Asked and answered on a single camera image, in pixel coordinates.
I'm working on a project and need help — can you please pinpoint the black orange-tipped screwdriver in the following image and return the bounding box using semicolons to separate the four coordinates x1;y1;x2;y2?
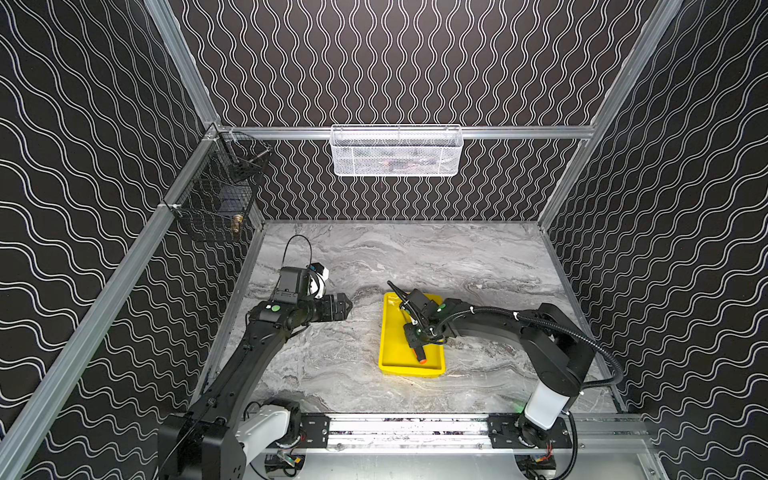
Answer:
407;337;427;364

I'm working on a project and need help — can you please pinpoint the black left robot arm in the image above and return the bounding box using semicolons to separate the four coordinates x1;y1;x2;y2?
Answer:
155;293;354;479

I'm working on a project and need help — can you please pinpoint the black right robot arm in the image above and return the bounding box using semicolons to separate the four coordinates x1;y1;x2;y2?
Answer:
388;282;597;448

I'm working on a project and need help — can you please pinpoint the yellow plastic bin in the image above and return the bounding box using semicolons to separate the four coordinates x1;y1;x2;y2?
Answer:
378;292;446;378

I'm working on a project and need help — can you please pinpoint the aluminium horizontal back bar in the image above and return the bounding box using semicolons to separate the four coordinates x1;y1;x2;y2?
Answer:
220;124;596;141

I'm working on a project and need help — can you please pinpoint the left aluminium side bar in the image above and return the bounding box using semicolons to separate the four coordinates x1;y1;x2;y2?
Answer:
1;125;219;479

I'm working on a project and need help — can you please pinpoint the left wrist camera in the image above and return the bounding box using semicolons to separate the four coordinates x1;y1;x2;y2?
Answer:
270;262;329;305

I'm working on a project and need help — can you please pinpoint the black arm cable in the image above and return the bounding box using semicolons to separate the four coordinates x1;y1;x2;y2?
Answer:
467;305;625;388

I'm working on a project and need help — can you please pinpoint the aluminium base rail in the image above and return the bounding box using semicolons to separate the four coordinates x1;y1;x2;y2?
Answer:
263;412;652;455

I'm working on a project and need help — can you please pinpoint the clear plastic wall basket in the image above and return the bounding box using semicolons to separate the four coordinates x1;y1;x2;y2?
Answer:
329;133;464;177

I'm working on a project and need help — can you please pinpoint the black wire wall basket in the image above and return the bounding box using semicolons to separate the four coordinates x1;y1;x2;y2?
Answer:
172;136;274;245

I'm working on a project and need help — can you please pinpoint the aluminium frame post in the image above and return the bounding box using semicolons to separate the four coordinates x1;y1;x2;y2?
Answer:
145;0;221;126
538;0;683;232

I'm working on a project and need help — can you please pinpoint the right aluminium frame post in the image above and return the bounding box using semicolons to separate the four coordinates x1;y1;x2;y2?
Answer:
538;0;683;232

